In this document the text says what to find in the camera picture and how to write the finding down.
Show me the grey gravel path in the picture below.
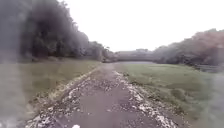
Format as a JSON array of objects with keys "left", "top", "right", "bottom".
[{"left": 23, "top": 62, "right": 188, "bottom": 128}]

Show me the grass field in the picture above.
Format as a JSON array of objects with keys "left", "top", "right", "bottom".
[
  {"left": 0, "top": 59, "right": 102, "bottom": 128},
  {"left": 114, "top": 61, "right": 224, "bottom": 128}
]

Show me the dark wood of trees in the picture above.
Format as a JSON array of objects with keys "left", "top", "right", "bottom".
[{"left": 0, "top": 0, "right": 118, "bottom": 64}]

